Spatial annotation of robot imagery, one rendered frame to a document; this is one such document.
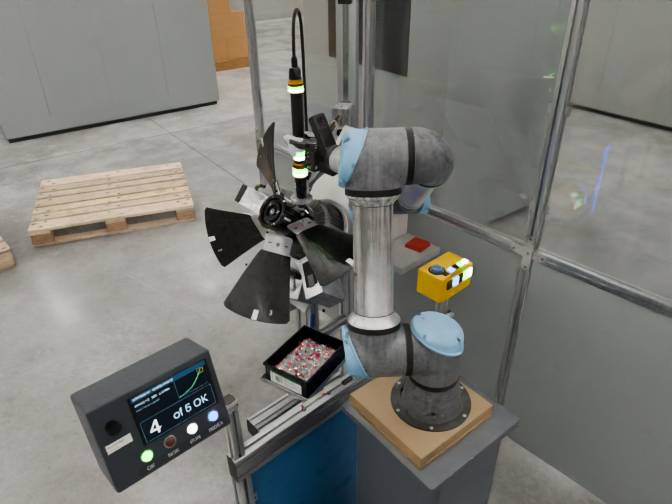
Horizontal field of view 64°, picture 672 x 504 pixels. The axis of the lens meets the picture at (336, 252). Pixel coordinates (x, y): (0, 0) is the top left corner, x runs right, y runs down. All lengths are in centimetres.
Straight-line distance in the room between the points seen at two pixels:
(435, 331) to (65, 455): 205
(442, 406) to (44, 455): 205
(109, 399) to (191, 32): 657
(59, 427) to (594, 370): 236
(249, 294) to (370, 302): 72
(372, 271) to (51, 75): 619
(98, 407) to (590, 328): 161
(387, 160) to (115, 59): 627
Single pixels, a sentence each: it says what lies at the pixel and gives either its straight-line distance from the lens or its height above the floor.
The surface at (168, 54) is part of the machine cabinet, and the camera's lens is 736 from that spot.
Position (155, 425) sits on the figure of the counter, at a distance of 118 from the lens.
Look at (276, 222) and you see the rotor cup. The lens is 173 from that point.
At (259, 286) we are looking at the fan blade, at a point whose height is 102.
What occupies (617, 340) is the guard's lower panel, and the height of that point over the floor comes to 79.
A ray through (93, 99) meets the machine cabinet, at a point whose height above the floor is 33.
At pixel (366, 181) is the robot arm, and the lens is 106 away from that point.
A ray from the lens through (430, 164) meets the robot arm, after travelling 108.
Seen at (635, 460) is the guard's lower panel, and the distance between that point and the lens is 236.
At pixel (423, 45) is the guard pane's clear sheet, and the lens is 218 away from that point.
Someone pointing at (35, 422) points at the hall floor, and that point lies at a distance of 307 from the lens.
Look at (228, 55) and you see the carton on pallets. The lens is 990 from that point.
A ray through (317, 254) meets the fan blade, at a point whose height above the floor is 117.
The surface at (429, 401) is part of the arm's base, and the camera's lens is 126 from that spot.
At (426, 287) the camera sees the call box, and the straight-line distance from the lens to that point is 175.
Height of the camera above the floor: 201
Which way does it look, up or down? 31 degrees down
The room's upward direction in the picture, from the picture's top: 1 degrees counter-clockwise
